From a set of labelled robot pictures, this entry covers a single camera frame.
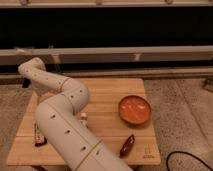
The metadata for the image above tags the orange ceramic bowl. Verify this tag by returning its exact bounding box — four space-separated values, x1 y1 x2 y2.
118 95 151 125

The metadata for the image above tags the white plastic bottle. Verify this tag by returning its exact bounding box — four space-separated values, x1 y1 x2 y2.
80 113 88 127

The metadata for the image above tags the dark chocolate bar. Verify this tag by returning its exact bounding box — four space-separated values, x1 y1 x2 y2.
34 124 47 147

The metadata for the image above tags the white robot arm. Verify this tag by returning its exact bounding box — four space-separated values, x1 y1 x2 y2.
18 58 133 171

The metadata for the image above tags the wooden table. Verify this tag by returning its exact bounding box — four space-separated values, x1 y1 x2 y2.
6 78 161 166

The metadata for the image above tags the long beige rail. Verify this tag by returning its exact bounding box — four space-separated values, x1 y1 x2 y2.
0 45 213 66

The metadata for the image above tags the black cable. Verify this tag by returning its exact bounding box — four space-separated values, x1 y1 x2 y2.
165 150 213 171

